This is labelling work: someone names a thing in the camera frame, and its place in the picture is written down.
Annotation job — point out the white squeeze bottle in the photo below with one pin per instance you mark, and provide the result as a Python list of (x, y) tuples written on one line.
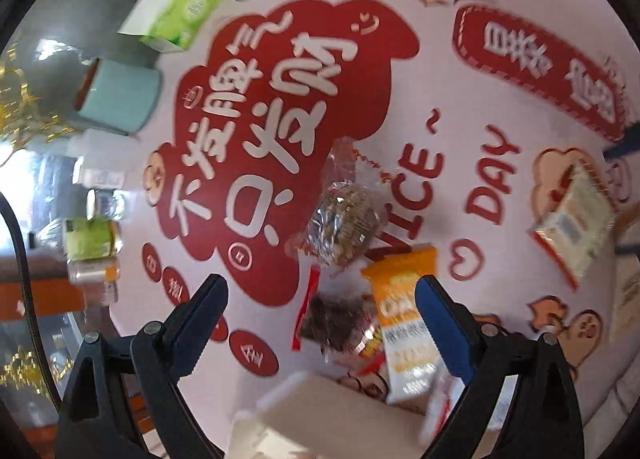
[(102, 144)]

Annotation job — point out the green label glass bottle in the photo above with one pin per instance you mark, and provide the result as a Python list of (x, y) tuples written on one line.
[(90, 238)]

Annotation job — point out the small metal can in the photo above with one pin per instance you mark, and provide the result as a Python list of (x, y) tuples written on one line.
[(92, 271)]

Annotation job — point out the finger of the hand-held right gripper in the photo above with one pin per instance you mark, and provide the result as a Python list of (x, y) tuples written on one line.
[(622, 148)]

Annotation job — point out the glass door with gold ornament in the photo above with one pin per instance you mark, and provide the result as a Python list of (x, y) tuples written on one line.
[(30, 364), (50, 64)]

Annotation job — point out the orange oat bar packet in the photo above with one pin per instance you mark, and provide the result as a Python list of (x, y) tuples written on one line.
[(402, 311)]

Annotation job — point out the beige striped snack packet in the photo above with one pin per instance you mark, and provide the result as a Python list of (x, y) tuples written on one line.
[(575, 224)]

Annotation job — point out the green tissue box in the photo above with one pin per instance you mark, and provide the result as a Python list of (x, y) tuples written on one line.
[(175, 14)]

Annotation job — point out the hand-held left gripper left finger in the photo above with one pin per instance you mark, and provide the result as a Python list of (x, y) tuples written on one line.
[(200, 324)]

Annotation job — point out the small glass jar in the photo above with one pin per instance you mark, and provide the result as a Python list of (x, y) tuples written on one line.
[(104, 204)]

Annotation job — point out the white pill bottle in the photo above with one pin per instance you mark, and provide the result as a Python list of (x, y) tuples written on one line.
[(97, 173)]

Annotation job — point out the clear drinking glass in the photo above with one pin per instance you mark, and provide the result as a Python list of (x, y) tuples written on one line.
[(100, 293)]

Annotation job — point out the teal canister with brown lid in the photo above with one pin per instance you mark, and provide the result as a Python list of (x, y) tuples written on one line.
[(117, 94)]

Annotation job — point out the dark red snack packet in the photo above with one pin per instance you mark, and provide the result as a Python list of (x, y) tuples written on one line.
[(337, 324)]

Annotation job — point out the clear nut cluster packet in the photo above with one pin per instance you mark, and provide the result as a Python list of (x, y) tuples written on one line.
[(340, 219)]

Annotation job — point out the white plastic storage bin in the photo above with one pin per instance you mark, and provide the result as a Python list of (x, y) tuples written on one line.
[(330, 421)]

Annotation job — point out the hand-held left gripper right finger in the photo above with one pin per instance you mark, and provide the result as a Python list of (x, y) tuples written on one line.
[(447, 329)]

